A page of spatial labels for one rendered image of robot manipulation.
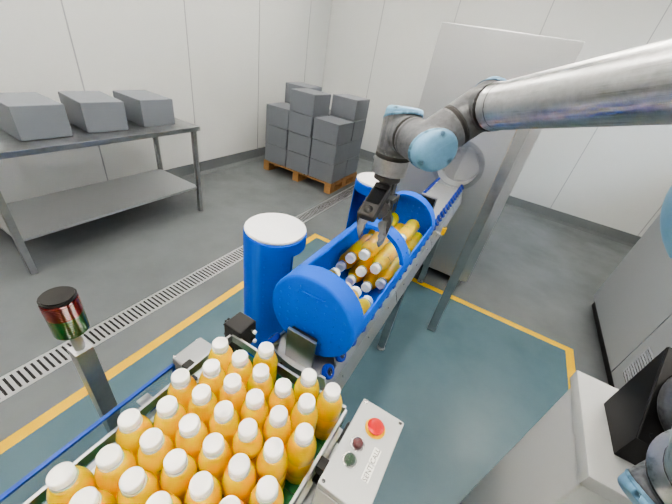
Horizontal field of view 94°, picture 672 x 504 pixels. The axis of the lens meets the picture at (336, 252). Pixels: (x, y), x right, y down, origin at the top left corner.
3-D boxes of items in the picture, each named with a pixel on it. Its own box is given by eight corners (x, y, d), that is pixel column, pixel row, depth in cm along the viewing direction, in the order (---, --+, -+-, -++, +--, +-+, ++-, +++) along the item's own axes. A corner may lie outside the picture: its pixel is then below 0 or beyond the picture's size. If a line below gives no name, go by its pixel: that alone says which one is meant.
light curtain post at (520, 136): (435, 327, 253) (545, 96, 159) (433, 332, 248) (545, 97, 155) (428, 323, 255) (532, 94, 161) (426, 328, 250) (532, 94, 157)
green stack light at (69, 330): (96, 327, 70) (90, 311, 67) (63, 345, 65) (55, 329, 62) (80, 314, 72) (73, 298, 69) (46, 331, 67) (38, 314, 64)
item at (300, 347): (315, 366, 97) (320, 339, 90) (310, 371, 95) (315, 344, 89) (289, 350, 101) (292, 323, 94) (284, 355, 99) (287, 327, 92)
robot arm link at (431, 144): (464, 114, 60) (429, 100, 70) (412, 147, 61) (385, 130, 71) (472, 153, 67) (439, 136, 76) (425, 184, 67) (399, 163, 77)
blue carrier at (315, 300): (426, 252, 160) (443, 200, 145) (345, 374, 94) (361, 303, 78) (375, 233, 170) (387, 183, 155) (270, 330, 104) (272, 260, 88)
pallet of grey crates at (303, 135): (355, 180, 501) (371, 99, 435) (329, 194, 440) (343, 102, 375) (294, 158, 543) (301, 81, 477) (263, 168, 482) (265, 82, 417)
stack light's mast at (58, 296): (103, 345, 73) (83, 294, 64) (72, 363, 68) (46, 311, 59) (87, 332, 75) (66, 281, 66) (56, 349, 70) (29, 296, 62)
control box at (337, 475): (393, 444, 74) (405, 421, 69) (355, 538, 59) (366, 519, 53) (356, 420, 78) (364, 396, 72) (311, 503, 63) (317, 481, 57)
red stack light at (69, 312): (90, 311, 67) (85, 297, 65) (55, 329, 62) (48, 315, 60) (73, 298, 69) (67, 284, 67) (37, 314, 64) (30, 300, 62)
